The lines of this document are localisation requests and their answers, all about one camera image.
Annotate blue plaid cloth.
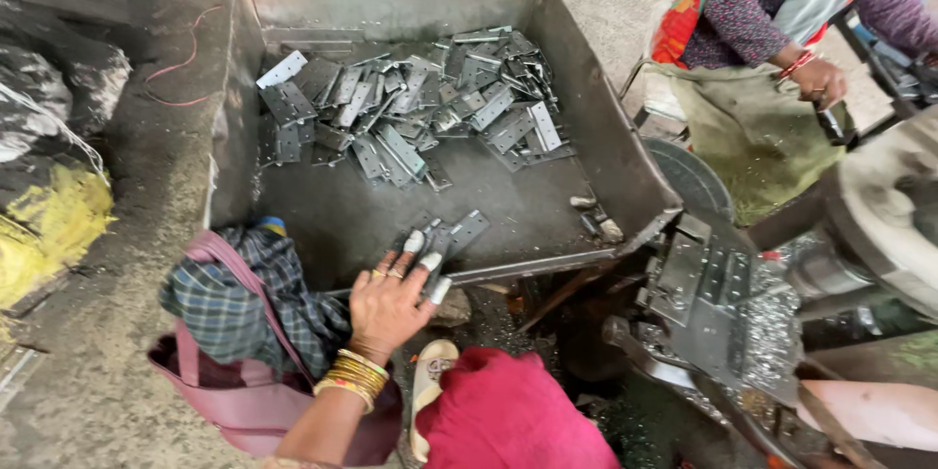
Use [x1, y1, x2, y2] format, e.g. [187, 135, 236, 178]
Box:
[159, 224, 353, 380]

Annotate red wire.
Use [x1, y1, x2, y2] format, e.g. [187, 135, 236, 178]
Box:
[144, 0, 225, 108]

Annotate person's left hand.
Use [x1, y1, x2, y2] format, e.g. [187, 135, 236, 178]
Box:
[349, 230, 454, 365]

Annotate steel drilling jig machine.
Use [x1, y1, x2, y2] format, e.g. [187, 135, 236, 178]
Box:
[601, 211, 807, 411]

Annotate white sandal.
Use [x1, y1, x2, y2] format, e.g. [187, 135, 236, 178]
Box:
[408, 339, 461, 463]

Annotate pile of grey metal hinges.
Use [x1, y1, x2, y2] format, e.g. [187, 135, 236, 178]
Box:
[255, 25, 577, 192]

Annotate large steel tray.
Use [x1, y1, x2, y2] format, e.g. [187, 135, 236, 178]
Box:
[207, 0, 684, 296]

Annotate small metal scraps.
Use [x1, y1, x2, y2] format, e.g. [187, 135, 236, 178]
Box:
[569, 195, 625, 245]

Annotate stack of gold bangles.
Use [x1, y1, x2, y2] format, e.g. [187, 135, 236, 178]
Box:
[313, 348, 391, 415]

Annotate heap of metal shavings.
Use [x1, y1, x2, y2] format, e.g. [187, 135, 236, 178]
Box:
[740, 234, 807, 393]

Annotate grey stone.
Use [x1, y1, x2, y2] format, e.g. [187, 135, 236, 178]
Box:
[428, 288, 472, 328]

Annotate person's red clothing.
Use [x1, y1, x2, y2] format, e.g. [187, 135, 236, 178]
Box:
[414, 346, 622, 469]

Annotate wooden machine handle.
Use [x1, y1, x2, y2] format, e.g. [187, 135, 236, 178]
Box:
[795, 383, 889, 469]

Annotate white black yellow sack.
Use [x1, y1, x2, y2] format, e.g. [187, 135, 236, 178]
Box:
[0, 43, 133, 311]

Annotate round dark metal disc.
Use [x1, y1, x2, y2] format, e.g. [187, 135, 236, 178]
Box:
[642, 136, 735, 222]

